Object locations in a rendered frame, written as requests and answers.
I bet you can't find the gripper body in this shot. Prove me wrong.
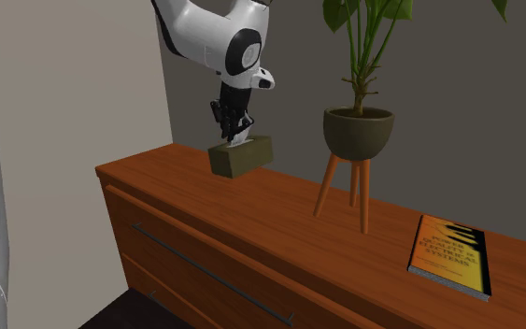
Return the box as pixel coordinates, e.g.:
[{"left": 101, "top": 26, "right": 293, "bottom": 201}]
[{"left": 219, "top": 82, "right": 253, "bottom": 125}]

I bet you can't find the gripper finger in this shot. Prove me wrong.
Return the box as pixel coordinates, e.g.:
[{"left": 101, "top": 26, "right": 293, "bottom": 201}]
[
  {"left": 236, "top": 111, "right": 255, "bottom": 140},
  {"left": 210, "top": 100, "right": 235, "bottom": 143}
]

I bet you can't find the olive green tissue box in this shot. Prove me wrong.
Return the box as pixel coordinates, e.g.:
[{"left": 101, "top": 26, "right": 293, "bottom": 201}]
[{"left": 207, "top": 132, "right": 275, "bottom": 179}]

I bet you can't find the brown wooden chest of drawers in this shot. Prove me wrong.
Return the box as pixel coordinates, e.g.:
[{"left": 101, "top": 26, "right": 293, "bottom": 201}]
[{"left": 94, "top": 142, "right": 526, "bottom": 329}]

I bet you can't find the potted plant on wooden tripod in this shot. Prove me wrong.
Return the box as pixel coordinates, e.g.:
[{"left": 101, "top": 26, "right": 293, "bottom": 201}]
[{"left": 312, "top": 0, "right": 509, "bottom": 236}]

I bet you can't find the orange book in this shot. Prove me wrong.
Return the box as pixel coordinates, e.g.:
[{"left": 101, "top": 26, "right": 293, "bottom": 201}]
[{"left": 406, "top": 213, "right": 492, "bottom": 303}]

